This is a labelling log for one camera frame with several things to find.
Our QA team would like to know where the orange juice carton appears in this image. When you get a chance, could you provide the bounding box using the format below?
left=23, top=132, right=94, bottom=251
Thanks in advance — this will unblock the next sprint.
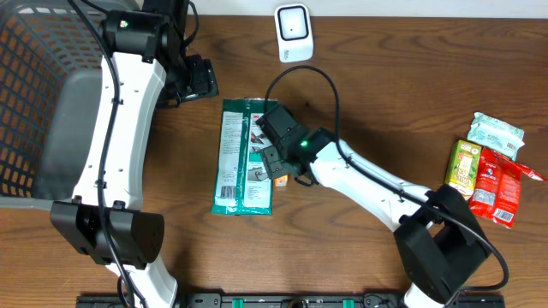
left=274, top=175, right=289, bottom=187

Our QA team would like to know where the green white snack bag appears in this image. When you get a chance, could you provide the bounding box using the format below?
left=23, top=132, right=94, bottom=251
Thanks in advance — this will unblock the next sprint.
left=211, top=98, right=273, bottom=216

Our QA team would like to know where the green juice carton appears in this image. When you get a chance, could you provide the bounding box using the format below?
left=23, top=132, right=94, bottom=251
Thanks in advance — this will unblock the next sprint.
left=444, top=139, right=482, bottom=200

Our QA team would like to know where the light green tissue pack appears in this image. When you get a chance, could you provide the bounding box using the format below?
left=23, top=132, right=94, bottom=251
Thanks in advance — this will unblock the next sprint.
left=467, top=112, right=525, bottom=161

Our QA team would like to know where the red snack bag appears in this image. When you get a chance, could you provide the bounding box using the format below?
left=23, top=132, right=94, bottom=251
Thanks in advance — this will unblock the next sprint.
left=468, top=147, right=521, bottom=228

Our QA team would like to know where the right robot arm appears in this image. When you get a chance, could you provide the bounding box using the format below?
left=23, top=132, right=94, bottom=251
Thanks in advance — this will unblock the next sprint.
left=255, top=105, right=492, bottom=307

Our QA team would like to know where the white barcode scanner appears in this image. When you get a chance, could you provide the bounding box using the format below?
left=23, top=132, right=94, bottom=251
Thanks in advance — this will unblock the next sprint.
left=274, top=3, right=313, bottom=63

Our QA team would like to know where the grey plastic laundry basket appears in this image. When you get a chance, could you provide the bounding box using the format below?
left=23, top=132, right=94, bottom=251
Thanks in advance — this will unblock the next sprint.
left=1, top=1, right=102, bottom=210

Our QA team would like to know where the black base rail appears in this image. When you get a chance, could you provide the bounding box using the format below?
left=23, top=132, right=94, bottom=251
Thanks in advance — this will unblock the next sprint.
left=75, top=293, right=506, bottom=308

